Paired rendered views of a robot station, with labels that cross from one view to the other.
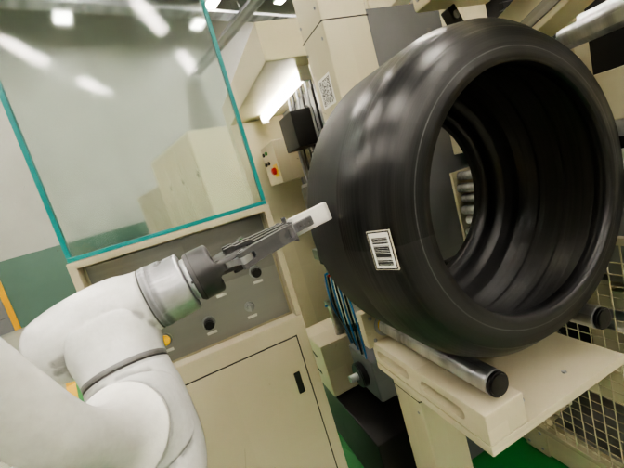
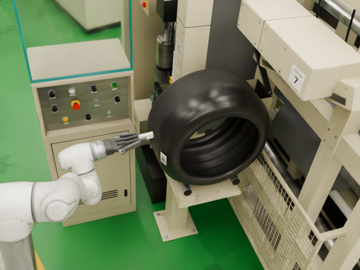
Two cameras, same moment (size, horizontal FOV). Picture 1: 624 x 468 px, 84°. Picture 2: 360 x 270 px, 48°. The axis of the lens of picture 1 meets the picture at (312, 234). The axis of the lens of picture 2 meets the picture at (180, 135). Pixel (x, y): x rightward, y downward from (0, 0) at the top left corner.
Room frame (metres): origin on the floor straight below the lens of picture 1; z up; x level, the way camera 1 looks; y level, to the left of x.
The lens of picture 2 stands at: (-0.87, -0.10, 2.56)
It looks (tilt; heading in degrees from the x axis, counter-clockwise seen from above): 42 degrees down; 357
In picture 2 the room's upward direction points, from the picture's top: 5 degrees clockwise
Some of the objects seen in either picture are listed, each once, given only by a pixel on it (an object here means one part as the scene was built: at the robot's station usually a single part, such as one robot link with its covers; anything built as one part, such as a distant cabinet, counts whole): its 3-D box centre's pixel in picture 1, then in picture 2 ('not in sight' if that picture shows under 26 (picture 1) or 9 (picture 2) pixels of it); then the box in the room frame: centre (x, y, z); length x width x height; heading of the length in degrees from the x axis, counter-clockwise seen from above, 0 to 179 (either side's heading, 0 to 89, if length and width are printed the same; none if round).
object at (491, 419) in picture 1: (434, 373); (177, 177); (0.68, -0.17, 0.83); 0.36 x 0.09 x 0.06; 19
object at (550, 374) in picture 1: (484, 360); (199, 176); (0.72, -0.30, 0.80); 0.37 x 0.36 x 0.02; 109
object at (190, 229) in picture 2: not in sight; (175, 222); (0.96, -0.20, 0.01); 0.27 x 0.27 x 0.02; 19
